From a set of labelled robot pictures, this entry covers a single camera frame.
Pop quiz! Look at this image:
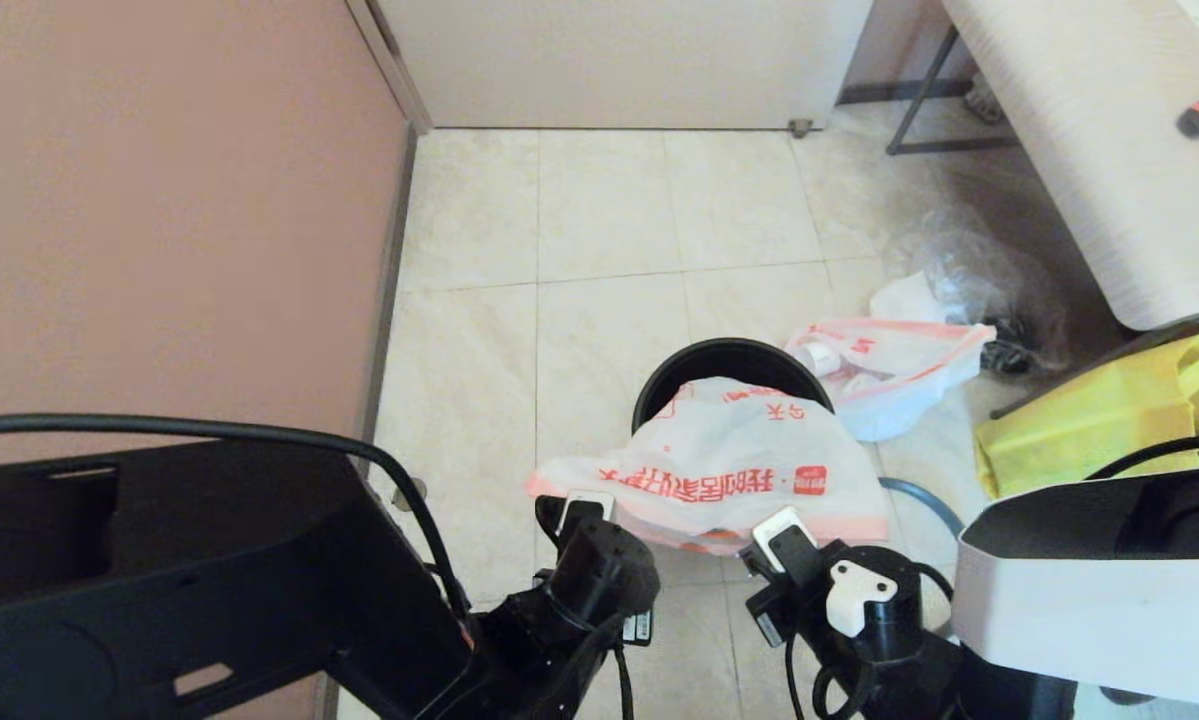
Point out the white bag with red print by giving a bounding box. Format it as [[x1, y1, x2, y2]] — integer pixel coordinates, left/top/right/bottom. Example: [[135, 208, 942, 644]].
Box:
[[526, 377, 892, 556]]

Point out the dark gray bin ring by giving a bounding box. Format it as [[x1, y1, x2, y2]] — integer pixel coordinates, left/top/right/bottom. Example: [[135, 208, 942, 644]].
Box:
[[879, 477, 965, 541]]

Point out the white red bag with rubbish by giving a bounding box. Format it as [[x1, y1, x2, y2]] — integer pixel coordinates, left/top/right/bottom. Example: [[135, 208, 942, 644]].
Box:
[[784, 273, 998, 443]]

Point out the black round trash bin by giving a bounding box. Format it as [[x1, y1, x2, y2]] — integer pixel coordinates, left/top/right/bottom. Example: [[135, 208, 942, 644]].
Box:
[[632, 338, 835, 433]]

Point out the yellow plastic bag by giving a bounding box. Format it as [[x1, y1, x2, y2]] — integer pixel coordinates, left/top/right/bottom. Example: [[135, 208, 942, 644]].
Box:
[[974, 333, 1199, 501]]

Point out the clear crumpled plastic bag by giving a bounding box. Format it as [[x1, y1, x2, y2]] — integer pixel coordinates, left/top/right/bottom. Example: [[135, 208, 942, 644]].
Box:
[[889, 205, 1070, 376]]

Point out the black tangled item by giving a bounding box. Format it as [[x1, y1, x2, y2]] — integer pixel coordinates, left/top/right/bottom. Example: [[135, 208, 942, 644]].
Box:
[[984, 318, 1035, 376]]

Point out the grey shoe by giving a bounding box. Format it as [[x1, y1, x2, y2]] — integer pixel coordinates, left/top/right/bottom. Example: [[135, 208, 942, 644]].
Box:
[[964, 75, 1000, 126]]

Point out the white door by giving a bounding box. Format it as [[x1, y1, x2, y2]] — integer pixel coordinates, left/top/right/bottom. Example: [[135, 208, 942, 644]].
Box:
[[374, 0, 875, 131]]

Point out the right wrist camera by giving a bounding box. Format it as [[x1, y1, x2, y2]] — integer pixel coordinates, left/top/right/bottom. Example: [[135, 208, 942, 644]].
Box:
[[739, 507, 822, 589]]

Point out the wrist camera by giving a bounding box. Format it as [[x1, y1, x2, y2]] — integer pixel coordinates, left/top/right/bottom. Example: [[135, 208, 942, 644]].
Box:
[[557, 490, 617, 541], [739, 507, 822, 589]]

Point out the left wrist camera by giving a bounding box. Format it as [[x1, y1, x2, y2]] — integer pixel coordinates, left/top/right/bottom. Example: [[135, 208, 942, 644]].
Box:
[[557, 490, 617, 541]]

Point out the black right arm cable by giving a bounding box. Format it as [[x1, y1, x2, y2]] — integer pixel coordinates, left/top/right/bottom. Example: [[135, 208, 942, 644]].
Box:
[[784, 435, 1199, 720]]

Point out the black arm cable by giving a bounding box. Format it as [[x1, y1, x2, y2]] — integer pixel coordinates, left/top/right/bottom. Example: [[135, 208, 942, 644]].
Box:
[[0, 415, 635, 720], [784, 435, 1199, 720]]

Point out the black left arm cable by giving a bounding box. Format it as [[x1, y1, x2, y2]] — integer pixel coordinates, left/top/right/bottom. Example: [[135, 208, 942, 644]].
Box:
[[0, 415, 635, 720]]

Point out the wood grain table black frame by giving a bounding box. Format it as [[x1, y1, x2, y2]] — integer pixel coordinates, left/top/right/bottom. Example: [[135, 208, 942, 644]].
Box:
[[884, 0, 1199, 421]]

